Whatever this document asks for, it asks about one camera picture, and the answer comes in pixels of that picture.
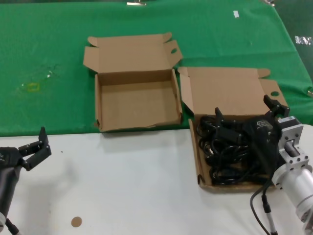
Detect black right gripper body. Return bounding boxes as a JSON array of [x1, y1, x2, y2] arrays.
[[241, 113, 282, 178]]

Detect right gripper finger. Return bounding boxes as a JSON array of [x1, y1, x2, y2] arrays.
[[263, 94, 290, 118], [214, 107, 245, 145]]

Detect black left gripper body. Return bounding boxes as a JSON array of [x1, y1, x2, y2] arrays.
[[0, 146, 27, 216]]

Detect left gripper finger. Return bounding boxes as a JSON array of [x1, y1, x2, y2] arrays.
[[18, 126, 49, 155], [23, 146, 52, 171]]

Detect cardboard box with open lid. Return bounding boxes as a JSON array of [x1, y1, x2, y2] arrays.
[[178, 66, 290, 194], [82, 31, 183, 133]]

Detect crumpled silver foil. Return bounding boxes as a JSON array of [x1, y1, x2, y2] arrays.
[[295, 36, 313, 46]]

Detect green table cloth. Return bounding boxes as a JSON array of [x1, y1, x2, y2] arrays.
[[0, 0, 313, 137]]

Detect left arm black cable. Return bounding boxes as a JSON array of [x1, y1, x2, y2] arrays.
[[5, 217, 22, 235]]

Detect plain black arm cable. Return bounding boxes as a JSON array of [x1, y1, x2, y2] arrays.
[[249, 181, 272, 235]]

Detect cable with silver connector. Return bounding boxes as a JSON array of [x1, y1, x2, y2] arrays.
[[261, 181, 278, 235]]

